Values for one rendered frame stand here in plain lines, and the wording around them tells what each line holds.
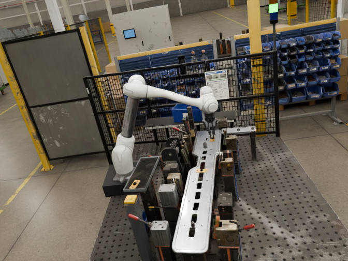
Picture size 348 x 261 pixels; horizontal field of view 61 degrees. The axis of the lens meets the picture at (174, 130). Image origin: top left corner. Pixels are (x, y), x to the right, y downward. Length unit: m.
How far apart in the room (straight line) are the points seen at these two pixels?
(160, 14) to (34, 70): 5.04
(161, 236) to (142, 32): 7.70
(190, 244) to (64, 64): 3.32
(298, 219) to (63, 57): 3.46
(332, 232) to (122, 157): 1.56
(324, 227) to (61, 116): 3.70
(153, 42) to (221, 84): 6.19
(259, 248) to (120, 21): 7.84
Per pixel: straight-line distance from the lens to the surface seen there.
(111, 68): 6.60
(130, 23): 8.93
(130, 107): 2.46
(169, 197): 1.78
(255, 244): 1.96
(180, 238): 1.61
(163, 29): 8.85
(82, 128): 4.62
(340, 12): 6.72
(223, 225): 1.56
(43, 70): 4.50
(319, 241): 2.01
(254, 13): 2.79
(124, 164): 2.46
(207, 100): 2.13
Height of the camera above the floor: 2.12
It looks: 24 degrees down
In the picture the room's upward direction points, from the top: 11 degrees counter-clockwise
